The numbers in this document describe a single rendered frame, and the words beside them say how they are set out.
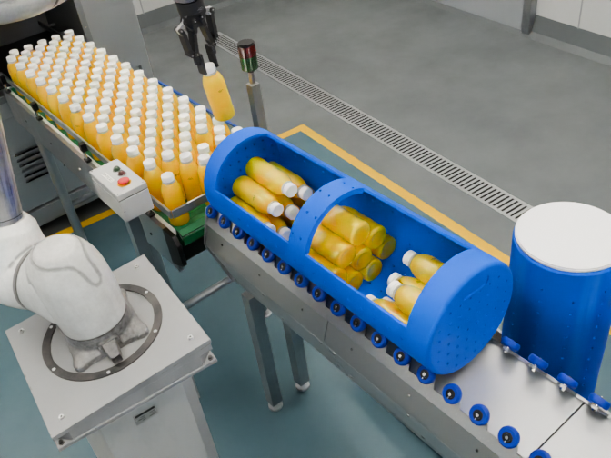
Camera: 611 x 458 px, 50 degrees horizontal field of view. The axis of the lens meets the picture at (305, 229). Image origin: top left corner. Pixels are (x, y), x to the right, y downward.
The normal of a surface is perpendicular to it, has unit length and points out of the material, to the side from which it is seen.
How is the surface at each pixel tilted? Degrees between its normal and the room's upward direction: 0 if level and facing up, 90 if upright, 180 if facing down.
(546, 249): 0
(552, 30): 76
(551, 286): 90
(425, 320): 59
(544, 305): 90
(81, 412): 5
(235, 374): 0
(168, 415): 90
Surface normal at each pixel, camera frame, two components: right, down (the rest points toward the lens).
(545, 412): -0.11, -0.77
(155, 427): 0.56, 0.47
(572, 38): -0.82, 0.22
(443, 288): -0.45, -0.47
